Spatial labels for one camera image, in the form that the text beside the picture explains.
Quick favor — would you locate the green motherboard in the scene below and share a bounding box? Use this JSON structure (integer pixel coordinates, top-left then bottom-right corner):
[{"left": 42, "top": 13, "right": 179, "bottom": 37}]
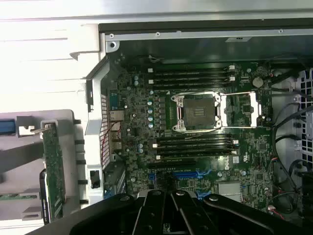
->
[{"left": 107, "top": 58, "right": 274, "bottom": 211}]

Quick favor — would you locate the long black expansion slot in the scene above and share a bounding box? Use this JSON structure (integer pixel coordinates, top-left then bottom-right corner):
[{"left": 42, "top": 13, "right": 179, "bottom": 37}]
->
[{"left": 148, "top": 161, "right": 198, "bottom": 170}]

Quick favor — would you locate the perforated metal disk bay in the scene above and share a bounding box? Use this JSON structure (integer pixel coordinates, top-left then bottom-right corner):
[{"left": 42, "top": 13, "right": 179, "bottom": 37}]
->
[{"left": 292, "top": 68, "right": 313, "bottom": 169}]

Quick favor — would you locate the red black twisted wire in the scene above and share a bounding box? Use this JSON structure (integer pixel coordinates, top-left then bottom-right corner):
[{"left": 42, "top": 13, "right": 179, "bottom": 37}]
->
[{"left": 100, "top": 121, "right": 122, "bottom": 154}]

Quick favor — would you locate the silver chipset heatsink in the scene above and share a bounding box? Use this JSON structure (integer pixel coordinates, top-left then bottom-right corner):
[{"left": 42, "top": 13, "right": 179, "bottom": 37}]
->
[{"left": 218, "top": 182, "right": 242, "bottom": 202}]

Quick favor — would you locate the blue expansion slot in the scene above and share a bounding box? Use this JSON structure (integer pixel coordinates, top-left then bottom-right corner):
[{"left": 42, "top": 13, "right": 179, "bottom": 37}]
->
[{"left": 148, "top": 170, "right": 211, "bottom": 183}]

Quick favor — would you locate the CPU socket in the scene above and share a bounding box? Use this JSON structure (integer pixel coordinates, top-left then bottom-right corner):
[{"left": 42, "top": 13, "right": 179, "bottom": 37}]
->
[{"left": 171, "top": 94, "right": 222, "bottom": 133}]

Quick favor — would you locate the black open PC case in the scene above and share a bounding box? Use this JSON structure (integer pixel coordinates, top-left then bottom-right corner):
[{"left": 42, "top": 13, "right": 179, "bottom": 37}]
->
[{"left": 84, "top": 23, "right": 313, "bottom": 230}]

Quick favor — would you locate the grey parts rack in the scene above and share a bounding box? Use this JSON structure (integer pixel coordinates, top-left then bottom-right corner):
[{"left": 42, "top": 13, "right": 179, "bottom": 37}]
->
[{"left": 0, "top": 109, "right": 88, "bottom": 230}]

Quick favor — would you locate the silver socket cover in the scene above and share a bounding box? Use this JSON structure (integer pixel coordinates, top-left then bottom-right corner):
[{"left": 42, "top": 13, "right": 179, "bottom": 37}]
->
[{"left": 220, "top": 92, "right": 262, "bottom": 128}]

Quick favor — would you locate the hard disk blue carrier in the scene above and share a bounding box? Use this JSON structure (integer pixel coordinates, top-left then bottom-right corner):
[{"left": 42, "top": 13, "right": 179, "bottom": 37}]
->
[{"left": 0, "top": 118, "right": 15, "bottom": 138}]

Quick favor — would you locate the green RAM stick blue label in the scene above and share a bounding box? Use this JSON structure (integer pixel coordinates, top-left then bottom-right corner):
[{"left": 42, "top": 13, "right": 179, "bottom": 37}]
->
[{"left": 157, "top": 156, "right": 239, "bottom": 164}]

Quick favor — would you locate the socket locking lever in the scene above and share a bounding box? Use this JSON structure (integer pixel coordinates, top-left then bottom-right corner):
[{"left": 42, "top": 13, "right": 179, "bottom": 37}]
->
[{"left": 220, "top": 91, "right": 256, "bottom": 96}]

